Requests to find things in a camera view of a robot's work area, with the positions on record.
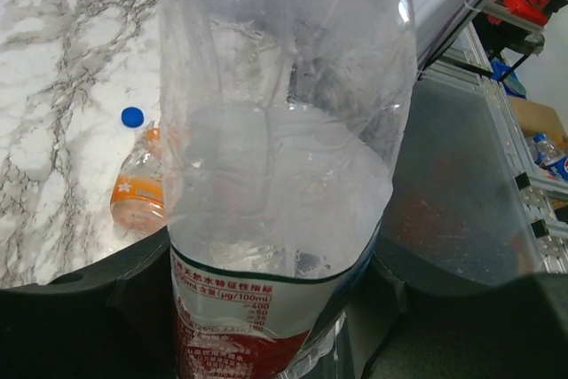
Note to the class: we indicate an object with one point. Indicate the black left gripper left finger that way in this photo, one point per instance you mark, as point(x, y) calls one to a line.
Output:
point(110, 319)

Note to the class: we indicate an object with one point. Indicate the blue bottle cap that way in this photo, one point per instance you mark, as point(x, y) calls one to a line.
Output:
point(132, 117)

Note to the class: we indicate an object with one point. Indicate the crushed bottle orange label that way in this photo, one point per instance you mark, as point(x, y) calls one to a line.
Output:
point(137, 203)

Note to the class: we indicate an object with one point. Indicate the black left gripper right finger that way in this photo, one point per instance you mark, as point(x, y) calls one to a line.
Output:
point(449, 299)

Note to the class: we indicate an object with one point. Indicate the cardboard box with bottles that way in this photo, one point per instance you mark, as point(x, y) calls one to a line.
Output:
point(544, 135)

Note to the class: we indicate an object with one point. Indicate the small bottle red label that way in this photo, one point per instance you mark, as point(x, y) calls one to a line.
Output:
point(281, 124)

